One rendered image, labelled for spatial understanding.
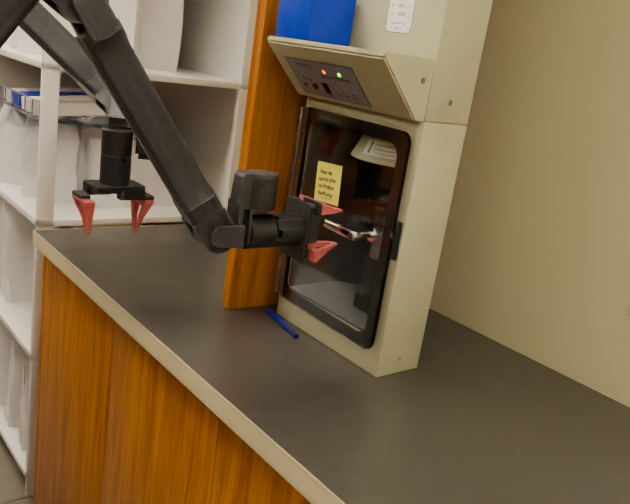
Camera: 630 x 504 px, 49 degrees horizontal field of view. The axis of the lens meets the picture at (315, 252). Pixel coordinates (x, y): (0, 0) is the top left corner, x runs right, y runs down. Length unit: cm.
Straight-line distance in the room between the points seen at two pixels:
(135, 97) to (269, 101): 46
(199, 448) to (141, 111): 62
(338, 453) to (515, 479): 26
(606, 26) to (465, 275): 61
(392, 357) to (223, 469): 36
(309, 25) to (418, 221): 39
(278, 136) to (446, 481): 76
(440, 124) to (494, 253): 50
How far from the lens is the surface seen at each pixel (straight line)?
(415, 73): 115
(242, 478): 122
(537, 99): 158
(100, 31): 98
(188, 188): 107
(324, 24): 129
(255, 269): 151
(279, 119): 145
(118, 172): 137
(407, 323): 131
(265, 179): 111
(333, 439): 109
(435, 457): 111
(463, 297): 170
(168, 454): 145
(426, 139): 120
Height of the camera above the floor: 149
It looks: 16 degrees down
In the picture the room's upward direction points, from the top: 9 degrees clockwise
